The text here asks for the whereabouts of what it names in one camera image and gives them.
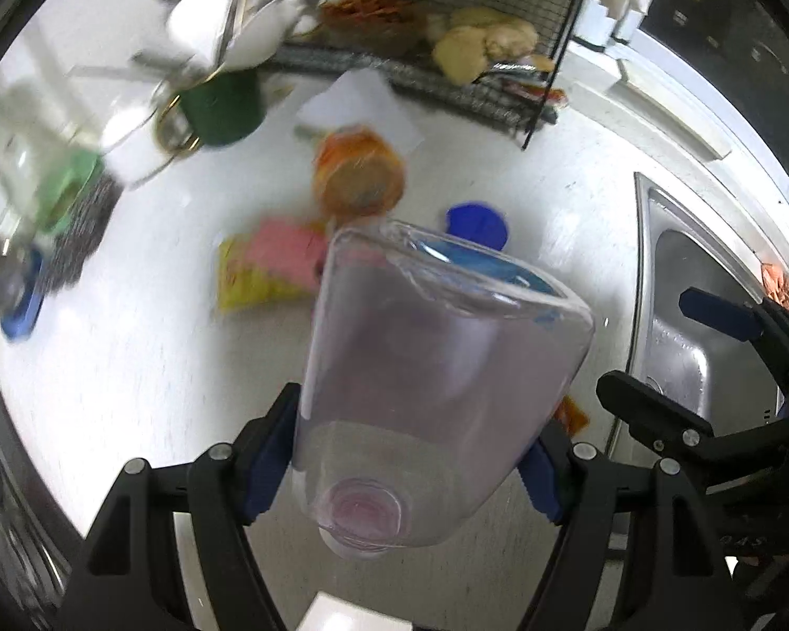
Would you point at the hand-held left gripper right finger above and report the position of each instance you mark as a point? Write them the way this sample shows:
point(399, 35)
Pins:
point(540, 480)

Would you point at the light blue round dish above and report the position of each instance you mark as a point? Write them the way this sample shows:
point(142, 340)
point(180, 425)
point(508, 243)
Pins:
point(480, 266)

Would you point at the white bowl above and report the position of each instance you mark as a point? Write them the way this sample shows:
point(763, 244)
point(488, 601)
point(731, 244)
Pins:
point(197, 20)

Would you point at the dark window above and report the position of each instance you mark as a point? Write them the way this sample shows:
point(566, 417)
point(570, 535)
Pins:
point(730, 33)

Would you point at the orange food bag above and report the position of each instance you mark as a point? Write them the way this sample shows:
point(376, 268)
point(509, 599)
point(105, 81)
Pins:
point(371, 20)

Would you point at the orange plastic cup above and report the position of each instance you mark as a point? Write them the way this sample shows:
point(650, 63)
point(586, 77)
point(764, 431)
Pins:
point(358, 174)

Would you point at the clear glass jar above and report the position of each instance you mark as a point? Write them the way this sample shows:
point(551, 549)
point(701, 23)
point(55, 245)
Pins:
point(20, 144)

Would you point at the white paper sheet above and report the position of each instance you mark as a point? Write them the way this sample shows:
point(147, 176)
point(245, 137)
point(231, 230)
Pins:
point(361, 105)

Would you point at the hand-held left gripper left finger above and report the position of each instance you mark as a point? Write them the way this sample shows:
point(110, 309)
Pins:
point(269, 466)

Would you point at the green cup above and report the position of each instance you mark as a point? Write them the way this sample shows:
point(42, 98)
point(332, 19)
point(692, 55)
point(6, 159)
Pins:
point(223, 105)

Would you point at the stainless steel sink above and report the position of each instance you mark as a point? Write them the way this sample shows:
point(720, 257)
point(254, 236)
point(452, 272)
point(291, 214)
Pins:
point(684, 342)

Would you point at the dark blue round lid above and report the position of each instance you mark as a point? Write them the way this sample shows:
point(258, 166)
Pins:
point(477, 223)

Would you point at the green sponge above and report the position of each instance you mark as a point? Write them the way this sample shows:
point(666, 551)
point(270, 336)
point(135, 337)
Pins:
point(72, 190)

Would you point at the ginger root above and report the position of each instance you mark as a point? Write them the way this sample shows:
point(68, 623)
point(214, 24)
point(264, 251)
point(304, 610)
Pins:
point(480, 43)

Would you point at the small orange wrapper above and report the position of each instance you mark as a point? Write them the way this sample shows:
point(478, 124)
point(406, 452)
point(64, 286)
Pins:
point(572, 415)

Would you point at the yellow pink snack packet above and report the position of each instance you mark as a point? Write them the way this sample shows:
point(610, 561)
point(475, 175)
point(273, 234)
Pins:
point(263, 263)

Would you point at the copper scrubber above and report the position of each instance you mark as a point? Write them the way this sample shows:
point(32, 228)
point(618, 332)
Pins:
point(781, 284)

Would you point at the colourful packets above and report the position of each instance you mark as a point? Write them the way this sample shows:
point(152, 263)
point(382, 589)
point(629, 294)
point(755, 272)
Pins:
point(532, 85)

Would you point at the clear plastic cup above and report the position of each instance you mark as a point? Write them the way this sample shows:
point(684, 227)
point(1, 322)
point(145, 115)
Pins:
point(434, 374)

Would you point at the white card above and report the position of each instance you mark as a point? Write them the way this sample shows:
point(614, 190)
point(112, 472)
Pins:
point(355, 614)

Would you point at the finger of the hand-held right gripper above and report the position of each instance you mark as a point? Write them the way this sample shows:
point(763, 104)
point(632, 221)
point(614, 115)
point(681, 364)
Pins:
point(657, 414)
point(723, 314)

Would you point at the dark scouring pad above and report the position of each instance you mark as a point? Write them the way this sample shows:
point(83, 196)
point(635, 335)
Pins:
point(89, 236)

